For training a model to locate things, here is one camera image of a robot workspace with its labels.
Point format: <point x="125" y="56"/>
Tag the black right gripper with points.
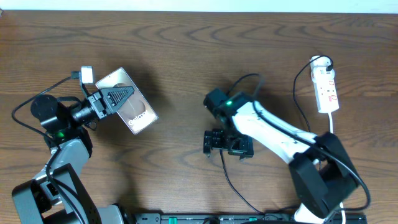
<point x="244" y="149"/>

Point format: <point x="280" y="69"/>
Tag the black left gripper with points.
<point x="100" y="102"/>

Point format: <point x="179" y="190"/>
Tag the Galaxy S25 Ultra smartphone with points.
<point x="136" y="112"/>

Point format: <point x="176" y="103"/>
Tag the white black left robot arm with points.
<point x="56" y="194"/>

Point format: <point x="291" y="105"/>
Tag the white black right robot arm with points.
<point x="321" y="170"/>

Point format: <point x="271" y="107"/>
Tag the white usb charger adapter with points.
<point x="321" y="68"/>

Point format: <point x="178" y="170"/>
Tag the white power strip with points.
<point x="326" y="96"/>

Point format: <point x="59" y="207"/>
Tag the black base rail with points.
<point x="157" y="218"/>

